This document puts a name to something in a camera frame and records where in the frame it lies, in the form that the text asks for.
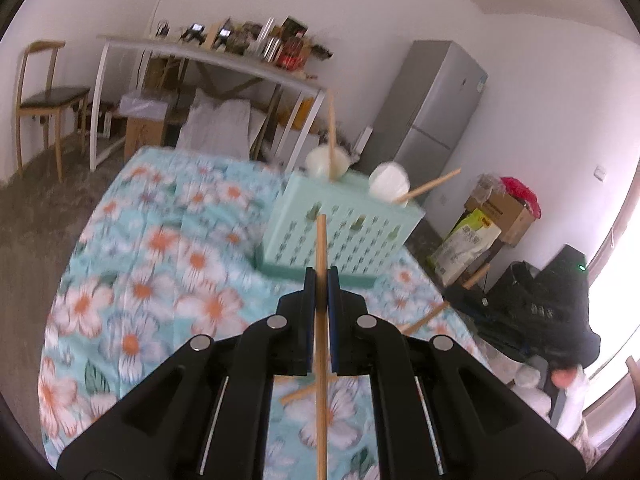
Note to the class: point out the long white table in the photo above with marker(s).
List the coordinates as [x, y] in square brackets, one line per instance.
[200, 52]

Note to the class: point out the slim wooden chopstick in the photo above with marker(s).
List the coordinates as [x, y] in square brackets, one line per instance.
[321, 240]
[331, 130]
[477, 276]
[430, 186]
[297, 395]
[425, 317]

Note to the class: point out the white cloth sack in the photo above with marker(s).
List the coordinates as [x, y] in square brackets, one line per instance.
[220, 120]

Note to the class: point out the wooden chair dark seat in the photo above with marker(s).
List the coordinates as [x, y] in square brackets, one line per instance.
[52, 95]

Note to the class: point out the black electronic device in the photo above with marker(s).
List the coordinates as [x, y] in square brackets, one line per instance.
[192, 34]

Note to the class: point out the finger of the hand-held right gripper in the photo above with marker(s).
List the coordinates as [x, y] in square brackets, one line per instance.
[470, 302]

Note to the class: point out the silver refrigerator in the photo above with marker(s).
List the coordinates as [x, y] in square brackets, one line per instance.
[430, 110]

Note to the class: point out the yellow carton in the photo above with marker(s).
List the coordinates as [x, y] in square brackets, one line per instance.
[299, 115]

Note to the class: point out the floral light blue blanket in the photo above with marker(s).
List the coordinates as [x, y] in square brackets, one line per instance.
[165, 280]

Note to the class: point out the white plastic ladle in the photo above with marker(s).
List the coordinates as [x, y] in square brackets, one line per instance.
[320, 162]

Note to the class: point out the cardboard box plastic wrapped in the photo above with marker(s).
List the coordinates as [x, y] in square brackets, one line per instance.
[145, 125]

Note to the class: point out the white microwave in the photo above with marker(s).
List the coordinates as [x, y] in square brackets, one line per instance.
[105, 120]

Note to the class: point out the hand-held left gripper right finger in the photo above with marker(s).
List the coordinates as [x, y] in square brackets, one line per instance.
[333, 310]

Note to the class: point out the mint green utensil holder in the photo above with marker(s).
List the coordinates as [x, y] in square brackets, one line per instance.
[360, 240]

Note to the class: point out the tall clear cup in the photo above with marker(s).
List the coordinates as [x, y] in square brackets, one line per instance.
[267, 37]

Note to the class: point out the red soda bottle pack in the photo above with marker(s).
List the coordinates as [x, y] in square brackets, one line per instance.
[292, 52]

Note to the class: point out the yellow green printed sack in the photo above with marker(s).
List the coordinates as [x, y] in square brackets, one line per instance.
[465, 247]

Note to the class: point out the white rice paddle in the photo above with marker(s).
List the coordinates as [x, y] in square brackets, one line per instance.
[387, 182]

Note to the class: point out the pink fluffy clothing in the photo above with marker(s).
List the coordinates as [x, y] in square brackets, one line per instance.
[525, 390]

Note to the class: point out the red cloth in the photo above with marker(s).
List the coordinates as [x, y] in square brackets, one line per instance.
[525, 195]

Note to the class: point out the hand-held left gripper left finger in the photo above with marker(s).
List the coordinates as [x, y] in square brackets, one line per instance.
[311, 305]

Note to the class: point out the white wall switch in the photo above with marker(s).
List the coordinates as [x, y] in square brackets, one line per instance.
[600, 172]

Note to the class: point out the large cardboard box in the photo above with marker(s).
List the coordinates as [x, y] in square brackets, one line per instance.
[505, 215]

